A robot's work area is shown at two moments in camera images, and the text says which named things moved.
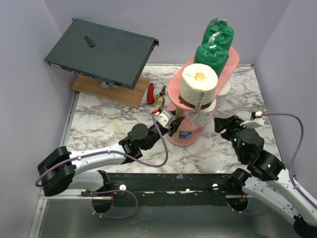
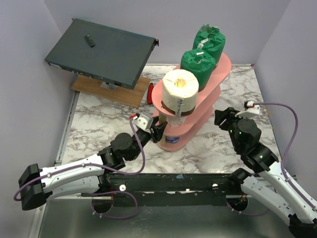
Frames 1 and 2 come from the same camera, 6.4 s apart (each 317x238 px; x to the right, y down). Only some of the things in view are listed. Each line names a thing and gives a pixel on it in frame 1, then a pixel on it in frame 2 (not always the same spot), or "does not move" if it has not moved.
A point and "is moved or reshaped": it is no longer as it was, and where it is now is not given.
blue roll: x=184 y=134 -> x=172 y=139
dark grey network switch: x=118 y=58 does not move
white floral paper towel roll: x=199 y=118 is moved or reshaped
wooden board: x=131 y=97 does not move
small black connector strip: x=89 y=40 does not move
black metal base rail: x=168 y=189 does not move
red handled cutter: x=150 y=97 does not move
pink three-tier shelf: x=195 y=121 -> x=180 y=128
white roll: x=198 y=86 -> x=180 y=91
